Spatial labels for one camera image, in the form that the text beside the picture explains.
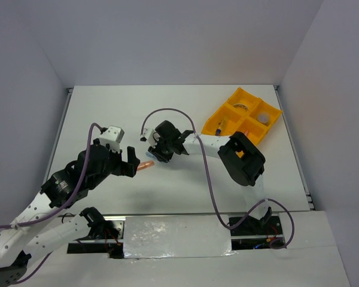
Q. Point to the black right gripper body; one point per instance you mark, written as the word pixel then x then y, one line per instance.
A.
pixel 163 149

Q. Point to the blue highlighter pen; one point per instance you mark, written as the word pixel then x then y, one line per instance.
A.
pixel 150 155

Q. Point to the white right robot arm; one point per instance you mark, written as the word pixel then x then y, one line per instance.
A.
pixel 240 157

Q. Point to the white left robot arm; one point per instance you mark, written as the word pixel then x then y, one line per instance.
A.
pixel 24 241

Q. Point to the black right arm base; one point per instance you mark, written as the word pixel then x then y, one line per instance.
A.
pixel 253 233

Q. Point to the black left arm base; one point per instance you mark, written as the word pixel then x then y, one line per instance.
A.
pixel 105 236

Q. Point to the yellow compartment bin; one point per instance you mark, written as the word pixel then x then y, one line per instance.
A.
pixel 239 120

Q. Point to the silver foil sheet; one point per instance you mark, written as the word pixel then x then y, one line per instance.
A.
pixel 176 236

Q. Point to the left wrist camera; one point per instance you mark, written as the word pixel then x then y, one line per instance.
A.
pixel 111 138

